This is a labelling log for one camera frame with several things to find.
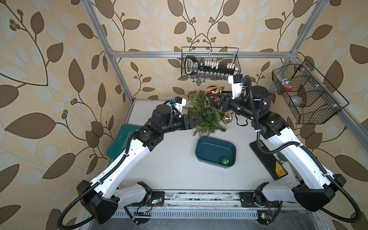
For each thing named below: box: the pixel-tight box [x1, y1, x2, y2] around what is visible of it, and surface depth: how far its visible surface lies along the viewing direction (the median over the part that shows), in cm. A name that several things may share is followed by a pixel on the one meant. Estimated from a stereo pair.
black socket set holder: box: [184, 56, 239, 76], surface depth 84 cm
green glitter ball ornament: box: [220, 156, 230, 166], surface depth 84 cm
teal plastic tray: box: [195, 136, 237, 169], surface depth 93 cm
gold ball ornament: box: [223, 112, 234, 124], surface depth 72 cm
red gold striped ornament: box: [205, 84, 223, 100], surface depth 59 cm
